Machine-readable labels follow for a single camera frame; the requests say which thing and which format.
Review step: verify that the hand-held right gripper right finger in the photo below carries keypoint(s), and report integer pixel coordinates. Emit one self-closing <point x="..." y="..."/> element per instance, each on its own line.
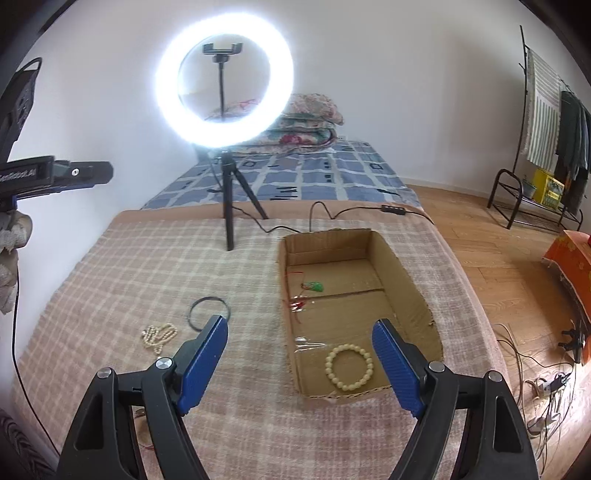
<point x="397" y="369"/>

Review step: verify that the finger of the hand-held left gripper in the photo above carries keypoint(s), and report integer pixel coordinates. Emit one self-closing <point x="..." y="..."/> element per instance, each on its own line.
<point x="85" y="173"/>

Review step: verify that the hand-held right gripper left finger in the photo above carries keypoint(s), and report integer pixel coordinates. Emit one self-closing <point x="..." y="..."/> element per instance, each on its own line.
<point x="203" y="364"/>

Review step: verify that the black bangle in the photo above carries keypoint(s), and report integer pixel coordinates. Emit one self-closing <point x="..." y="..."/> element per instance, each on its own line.
<point x="207" y="298"/>

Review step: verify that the brown cardboard box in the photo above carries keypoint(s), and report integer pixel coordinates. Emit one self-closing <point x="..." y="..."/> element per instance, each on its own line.
<point x="351" y="314"/>

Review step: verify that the person's left hand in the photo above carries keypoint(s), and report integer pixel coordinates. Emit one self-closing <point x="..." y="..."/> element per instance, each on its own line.
<point x="9" y="258"/>

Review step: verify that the pink plaid blanket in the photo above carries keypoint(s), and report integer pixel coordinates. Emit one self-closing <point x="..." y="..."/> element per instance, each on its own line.
<point x="138" y="267"/>

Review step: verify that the white power strip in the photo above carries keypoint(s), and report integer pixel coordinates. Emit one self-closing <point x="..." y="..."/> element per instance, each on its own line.
<point x="542" y="386"/>

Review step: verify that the black tripod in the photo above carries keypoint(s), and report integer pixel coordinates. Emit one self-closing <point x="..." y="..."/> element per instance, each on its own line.
<point x="228" y="207"/>

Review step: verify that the black clamp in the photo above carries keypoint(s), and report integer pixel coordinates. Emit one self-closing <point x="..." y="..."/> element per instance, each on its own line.
<point x="575" y="341"/>

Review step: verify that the black phone holder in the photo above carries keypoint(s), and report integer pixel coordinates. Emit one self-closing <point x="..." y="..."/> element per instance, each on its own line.
<point x="222" y="48"/>

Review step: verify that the dark patterned cloth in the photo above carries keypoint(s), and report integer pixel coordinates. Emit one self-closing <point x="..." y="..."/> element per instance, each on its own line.
<point x="18" y="452"/>

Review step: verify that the orange patterned cloth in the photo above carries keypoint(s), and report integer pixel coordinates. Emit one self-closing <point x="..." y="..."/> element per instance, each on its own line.
<point x="572" y="263"/>

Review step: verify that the blue checked bed sheet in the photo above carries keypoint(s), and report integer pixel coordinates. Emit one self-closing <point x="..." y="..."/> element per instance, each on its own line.
<point x="323" y="175"/>

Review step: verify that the folded floral quilt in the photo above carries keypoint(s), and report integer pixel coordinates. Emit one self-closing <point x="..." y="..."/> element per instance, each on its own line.
<point x="300" y="138"/>

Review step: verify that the small green pot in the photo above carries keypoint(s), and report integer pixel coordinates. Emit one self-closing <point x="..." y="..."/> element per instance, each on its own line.
<point x="528" y="188"/>

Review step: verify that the black clothes rack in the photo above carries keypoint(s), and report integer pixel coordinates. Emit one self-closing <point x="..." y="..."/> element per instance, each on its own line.
<point x="507" y="170"/>

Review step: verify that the yellow box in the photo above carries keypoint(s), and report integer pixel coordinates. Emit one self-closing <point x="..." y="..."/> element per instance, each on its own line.
<point x="547" y="189"/>

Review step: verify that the floral pillow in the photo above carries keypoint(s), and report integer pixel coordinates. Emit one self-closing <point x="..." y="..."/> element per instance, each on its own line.
<point x="314" y="108"/>

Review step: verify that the dark hanging clothes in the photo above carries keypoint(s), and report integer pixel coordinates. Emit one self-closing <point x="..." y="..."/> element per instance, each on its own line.
<point x="570" y="138"/>

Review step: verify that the striped towel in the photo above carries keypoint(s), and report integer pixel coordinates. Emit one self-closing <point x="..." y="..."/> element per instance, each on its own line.
<point x="540" y="115"/>

